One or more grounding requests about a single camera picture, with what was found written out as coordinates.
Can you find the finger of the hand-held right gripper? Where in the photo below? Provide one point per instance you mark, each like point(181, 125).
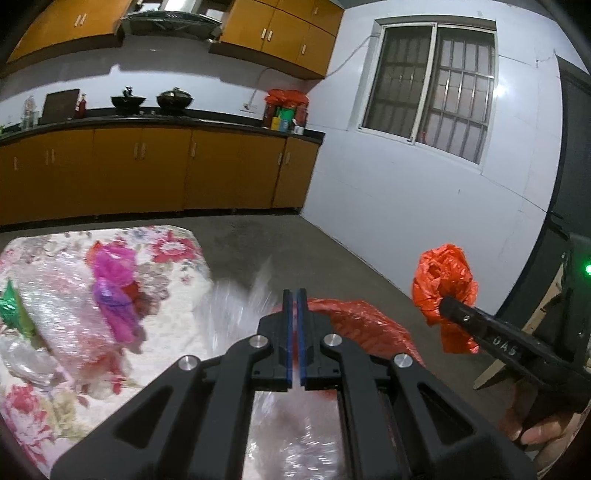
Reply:
point(498, 339)

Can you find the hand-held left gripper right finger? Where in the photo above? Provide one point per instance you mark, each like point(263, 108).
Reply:
point(301, 332)

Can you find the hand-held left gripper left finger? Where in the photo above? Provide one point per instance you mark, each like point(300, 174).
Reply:
point(288, 332)

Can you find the clear plastic film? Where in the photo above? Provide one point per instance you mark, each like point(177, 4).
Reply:
point(235, 309)

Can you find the red lined waste basket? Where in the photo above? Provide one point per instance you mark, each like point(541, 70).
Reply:
point(369, 323)

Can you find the red plastic bag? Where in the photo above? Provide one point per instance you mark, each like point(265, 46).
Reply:
point(438, 277)
point(286, 98)

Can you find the magenta plastic bag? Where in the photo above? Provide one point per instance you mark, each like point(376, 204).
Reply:
point(111, 272)

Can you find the bubble wrap sheet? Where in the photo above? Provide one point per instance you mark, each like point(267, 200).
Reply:
point(64, 300)

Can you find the clear plastic bag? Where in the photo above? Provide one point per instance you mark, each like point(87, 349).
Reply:
point(27, 360)

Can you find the green foil wrapper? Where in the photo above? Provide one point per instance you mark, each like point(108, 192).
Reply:
point(11, 304)

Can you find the person's right hand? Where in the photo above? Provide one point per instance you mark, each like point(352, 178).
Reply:
point(545, 431)

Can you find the floral tablecloth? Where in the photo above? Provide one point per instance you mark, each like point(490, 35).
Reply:
point(157, 244)

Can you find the dark door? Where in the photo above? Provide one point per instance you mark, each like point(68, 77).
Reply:
point(577, 138)

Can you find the wooden lower kitchen cabinets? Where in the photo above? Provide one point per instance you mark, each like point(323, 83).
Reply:
point(161, 166)

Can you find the wooden kitchen cabinets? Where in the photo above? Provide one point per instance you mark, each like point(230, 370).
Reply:
point(277, 32)
point(161, 166)
point(69, 23)

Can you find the green carton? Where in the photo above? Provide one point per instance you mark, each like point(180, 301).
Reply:
point(286, 117)

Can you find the black kitchen countertop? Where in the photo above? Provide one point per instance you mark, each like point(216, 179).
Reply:
point(207, 123)

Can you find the red plastic bag on bottles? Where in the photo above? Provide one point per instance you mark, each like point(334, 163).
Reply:
point(286, 98)

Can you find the barred window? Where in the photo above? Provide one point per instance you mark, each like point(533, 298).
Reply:
point(429, 92)

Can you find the black wok with lid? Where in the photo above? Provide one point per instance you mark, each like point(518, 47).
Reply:
point(174, 98)
point(128, 100)

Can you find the wooden upper kitchen cabinets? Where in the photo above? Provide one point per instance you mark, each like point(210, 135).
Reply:
point(69, 23)
point(277, 32)

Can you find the red bottle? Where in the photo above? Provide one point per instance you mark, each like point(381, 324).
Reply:
point(82, 108)

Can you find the dark brown cutting board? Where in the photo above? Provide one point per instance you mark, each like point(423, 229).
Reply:
point(60, 106)

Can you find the steel range hood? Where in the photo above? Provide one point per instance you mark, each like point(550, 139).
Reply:
point(171, 21)

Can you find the clear jar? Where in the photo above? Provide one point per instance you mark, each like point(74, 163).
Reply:
point(29, 115)

